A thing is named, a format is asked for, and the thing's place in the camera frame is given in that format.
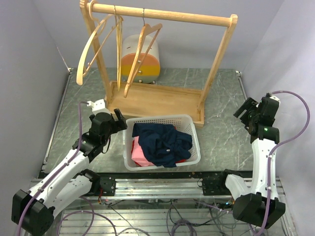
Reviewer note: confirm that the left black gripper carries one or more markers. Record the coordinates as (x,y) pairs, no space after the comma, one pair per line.
(118,124)

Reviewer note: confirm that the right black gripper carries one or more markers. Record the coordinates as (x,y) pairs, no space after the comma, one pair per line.
(250,104)

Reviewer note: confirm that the pink t shirt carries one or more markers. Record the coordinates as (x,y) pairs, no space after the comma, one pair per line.
(137,154)

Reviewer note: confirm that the navy blue t shirt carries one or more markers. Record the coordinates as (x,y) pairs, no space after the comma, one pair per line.
(165,145)

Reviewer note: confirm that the red t shirt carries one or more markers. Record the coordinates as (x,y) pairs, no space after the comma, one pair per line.
(134,147)

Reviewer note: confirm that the brown wooden hanger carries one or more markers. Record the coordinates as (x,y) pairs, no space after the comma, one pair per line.
(137,62)

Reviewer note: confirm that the light wooden hanger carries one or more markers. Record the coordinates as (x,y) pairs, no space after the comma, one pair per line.
(97,27)

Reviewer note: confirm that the yellow wooden hanger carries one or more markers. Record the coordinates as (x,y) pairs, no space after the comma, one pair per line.
(119,24)

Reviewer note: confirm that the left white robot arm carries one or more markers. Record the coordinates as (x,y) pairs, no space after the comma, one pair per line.
(36,209)

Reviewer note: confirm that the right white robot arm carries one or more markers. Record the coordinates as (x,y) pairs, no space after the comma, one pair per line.
(258,204)

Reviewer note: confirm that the wooden clothes rack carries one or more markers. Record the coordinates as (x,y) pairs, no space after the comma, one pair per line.
(144,100)

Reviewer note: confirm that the white plastic basket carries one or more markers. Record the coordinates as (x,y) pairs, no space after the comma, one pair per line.
(166,141)

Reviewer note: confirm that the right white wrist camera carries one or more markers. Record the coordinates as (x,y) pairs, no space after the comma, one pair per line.
(272,96)

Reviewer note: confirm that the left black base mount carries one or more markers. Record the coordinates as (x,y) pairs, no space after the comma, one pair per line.
(102,185)

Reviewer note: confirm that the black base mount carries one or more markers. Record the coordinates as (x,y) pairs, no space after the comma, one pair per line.
(102,185)
(213,182)

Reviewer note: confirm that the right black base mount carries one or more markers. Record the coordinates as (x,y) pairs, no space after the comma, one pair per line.
(213,182)

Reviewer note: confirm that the aluminium rail frame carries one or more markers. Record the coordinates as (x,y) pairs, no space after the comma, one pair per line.
(159,186)

